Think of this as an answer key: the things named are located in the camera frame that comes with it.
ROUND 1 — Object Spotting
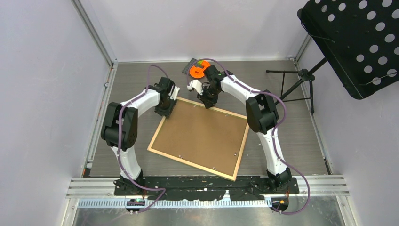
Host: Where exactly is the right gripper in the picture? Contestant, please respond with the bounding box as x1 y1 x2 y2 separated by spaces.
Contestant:
197 86 220 109

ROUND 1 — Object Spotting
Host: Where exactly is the wooden picture frame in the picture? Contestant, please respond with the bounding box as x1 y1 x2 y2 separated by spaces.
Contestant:
147 97 251 182

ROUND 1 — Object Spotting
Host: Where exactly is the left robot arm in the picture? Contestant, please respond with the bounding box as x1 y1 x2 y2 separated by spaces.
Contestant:
100 77 180 195

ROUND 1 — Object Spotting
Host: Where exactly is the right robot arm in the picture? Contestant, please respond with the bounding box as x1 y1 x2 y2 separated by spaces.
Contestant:
188 65 292 193

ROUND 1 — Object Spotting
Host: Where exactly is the orange plastic horseshoe piece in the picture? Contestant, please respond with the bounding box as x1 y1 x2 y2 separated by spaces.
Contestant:
190 60 210 79

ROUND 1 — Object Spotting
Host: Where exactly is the grey building baseplate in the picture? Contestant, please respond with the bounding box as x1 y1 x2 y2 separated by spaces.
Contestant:
182 58 198 75

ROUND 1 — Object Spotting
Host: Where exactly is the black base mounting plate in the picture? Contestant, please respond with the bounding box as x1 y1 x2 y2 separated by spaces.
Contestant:
113 176 299 201

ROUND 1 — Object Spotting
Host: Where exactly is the black perforated music stand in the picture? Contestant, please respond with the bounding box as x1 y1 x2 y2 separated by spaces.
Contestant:
280 0 399 100

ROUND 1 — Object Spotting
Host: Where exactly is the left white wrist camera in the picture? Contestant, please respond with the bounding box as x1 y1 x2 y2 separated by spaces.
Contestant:
169 86 180 100

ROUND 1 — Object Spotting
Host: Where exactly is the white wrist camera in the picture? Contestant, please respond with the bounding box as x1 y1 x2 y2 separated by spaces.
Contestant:
169 86 180 100
187 80 204 96

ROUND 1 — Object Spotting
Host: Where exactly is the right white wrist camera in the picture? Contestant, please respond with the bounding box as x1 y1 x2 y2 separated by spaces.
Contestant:
187 80 204 96

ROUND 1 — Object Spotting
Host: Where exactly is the aluminium rail frame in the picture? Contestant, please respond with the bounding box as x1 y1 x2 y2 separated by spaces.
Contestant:
61 175 358 226

